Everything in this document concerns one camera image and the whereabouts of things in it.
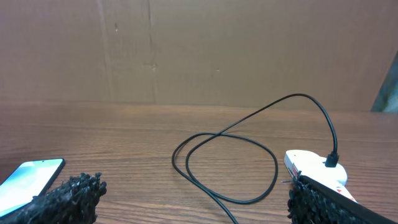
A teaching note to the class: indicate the Samsung Galaxy smartphone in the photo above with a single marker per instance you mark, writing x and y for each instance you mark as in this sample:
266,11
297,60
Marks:
30,179

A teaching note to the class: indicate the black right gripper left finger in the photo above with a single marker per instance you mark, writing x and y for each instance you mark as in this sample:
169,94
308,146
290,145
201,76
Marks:
74,202

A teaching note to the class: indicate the cardboard back panel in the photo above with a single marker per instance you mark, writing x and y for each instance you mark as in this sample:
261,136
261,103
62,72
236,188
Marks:
225,53

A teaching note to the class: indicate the white charger plug adapter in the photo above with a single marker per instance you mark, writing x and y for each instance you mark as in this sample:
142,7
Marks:
320,169

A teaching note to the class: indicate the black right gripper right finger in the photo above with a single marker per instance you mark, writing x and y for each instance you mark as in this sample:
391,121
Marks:
312,202

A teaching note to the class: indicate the white power strip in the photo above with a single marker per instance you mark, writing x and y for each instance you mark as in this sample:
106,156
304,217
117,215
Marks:
314,174

